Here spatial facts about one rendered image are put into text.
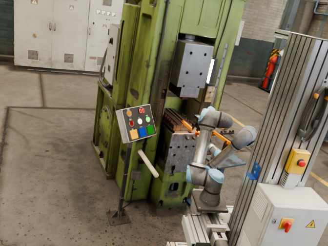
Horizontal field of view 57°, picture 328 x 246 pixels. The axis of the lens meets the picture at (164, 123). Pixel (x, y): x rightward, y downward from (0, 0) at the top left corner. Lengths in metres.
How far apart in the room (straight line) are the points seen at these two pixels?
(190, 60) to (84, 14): 5.29
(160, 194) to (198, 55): 1.47
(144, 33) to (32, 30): 4.94
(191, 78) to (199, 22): 0.51
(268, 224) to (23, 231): 2.13
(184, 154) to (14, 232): 1.69
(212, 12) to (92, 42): 5.27
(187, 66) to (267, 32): 8.40
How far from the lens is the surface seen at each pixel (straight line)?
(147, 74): 2.79
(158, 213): 3.33
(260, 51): 11.06
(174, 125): 2.94
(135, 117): 2.56
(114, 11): 7.93
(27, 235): 3.03
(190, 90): 2.87
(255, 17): 10.63
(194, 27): 2.89
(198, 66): 2.84
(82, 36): 7.86
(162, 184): 3.19
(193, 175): 2.10
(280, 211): 1.68
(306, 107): 1.68
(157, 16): 2.73
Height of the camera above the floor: 2.06
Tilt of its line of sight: 22 degrees down
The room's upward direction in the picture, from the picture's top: 11 degrees clockwise
